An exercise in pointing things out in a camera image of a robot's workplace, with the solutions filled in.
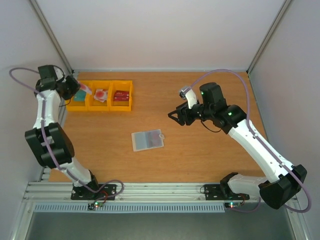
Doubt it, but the white red-dot card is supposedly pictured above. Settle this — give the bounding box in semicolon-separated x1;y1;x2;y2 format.
78;80;92;95
93;88;108;103

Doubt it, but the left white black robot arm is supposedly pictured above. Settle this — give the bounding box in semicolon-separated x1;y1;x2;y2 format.
24;65;101;199

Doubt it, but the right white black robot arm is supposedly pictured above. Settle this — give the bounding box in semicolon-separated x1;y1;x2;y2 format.
168;82;307;210

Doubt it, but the teal card in bin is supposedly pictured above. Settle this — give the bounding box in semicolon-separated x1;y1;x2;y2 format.
73;90;87;102

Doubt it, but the white red-dot card in bin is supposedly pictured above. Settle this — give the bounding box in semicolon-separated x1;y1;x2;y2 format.
93;88;108;103

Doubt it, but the red card in bin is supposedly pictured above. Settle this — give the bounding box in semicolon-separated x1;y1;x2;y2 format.
113;90;130;102

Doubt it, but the yellow three-compartment bin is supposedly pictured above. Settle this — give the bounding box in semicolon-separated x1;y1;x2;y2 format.
66;80;134;112

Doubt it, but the right small circuit board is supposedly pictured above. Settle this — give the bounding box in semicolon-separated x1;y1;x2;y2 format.
225;202;242;209

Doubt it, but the small circuit board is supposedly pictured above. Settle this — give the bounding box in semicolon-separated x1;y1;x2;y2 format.
225;202;242;209
87;202;104;211

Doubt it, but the left small circuit board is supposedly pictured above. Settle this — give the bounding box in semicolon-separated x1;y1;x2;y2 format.
87;202;104;211

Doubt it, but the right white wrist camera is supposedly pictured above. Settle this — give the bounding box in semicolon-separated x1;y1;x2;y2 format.
179;86;198;109

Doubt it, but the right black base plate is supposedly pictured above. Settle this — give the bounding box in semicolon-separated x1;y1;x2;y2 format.
200;184;250;201

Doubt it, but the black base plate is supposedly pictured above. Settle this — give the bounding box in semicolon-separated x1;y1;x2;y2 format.
70;182;118;201
200;184;250;201

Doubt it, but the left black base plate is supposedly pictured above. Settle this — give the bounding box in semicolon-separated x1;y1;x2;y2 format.
70;182;118;201

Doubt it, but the grey slotted cable duct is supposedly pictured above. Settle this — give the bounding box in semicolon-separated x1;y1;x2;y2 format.
33;202;225;214

